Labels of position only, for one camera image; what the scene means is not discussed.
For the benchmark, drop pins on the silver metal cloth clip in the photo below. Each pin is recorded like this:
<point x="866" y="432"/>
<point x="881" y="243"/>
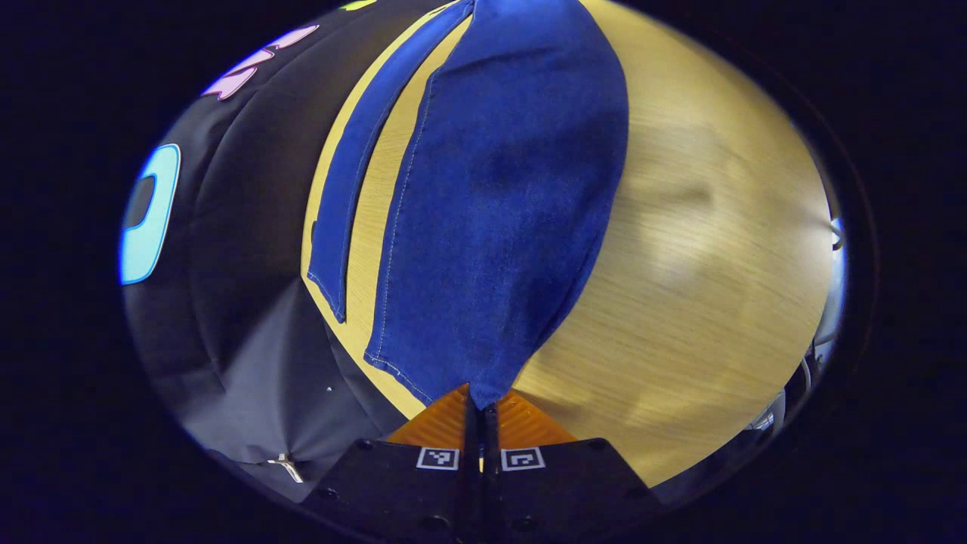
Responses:
<point x="289" y="467"/>

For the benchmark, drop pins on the black backdrop cloth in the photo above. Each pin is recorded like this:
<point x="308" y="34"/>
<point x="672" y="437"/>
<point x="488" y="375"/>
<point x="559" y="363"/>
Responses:
<point x="242" y="264"/>

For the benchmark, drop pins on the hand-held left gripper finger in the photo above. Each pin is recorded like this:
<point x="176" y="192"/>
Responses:
<point x="474" y="483"/>
<point x="491" y="491"/>

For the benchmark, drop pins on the blue denim jeans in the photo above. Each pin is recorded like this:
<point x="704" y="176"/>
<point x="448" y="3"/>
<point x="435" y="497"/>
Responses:
<point x="498" y="227"/>

